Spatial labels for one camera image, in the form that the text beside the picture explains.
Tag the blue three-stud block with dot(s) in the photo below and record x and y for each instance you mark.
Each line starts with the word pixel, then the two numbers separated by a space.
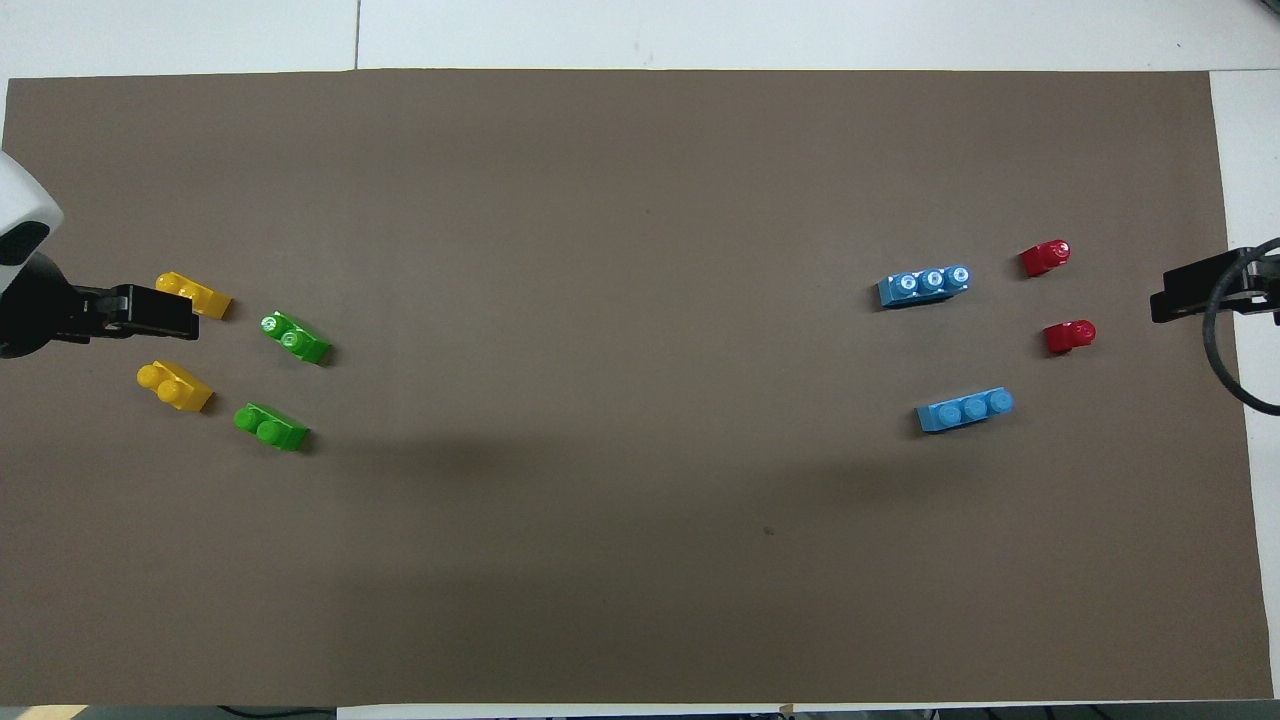
pixel 925 285
pixel 965 411

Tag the red one-stud block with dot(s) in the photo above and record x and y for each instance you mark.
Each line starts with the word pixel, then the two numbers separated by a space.
pixel 1068 337
pixel 1044 259

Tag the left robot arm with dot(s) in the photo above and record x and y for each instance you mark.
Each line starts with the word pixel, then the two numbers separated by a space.
pixel 20 200

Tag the yellow two-stud block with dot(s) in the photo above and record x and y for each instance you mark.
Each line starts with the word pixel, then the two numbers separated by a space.
pixel 180 388
pixel 200 296

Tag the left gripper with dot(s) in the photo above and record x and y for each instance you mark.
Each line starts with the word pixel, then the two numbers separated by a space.
pixel 40 315

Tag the green two-stud block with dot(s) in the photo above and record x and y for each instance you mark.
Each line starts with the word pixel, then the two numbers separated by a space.
pixel 296 340
pixel 272 430

